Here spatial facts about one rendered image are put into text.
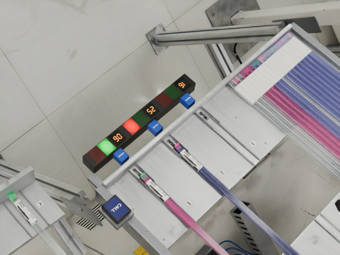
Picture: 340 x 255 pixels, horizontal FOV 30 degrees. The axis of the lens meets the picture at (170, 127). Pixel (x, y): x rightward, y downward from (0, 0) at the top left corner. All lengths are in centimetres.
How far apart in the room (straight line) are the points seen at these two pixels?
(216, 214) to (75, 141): 65
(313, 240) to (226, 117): 35
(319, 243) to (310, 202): 52
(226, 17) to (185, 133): 106
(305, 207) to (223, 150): 53
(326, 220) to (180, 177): 34
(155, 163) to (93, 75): 79
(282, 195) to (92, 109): 72
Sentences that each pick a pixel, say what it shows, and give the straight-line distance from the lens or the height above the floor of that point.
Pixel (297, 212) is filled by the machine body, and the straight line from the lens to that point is 193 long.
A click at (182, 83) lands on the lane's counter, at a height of 66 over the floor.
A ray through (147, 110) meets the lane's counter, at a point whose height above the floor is 66.
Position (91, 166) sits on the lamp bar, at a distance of 145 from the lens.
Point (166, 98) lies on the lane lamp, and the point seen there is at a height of 66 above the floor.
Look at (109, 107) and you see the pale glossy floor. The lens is 221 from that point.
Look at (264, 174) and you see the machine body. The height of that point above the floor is 62.
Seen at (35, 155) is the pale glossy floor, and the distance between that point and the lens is 212.
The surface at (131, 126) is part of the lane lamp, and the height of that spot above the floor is 66.
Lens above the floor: 195
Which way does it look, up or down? 56 degrees down
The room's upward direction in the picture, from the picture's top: 98 degrees clockwise
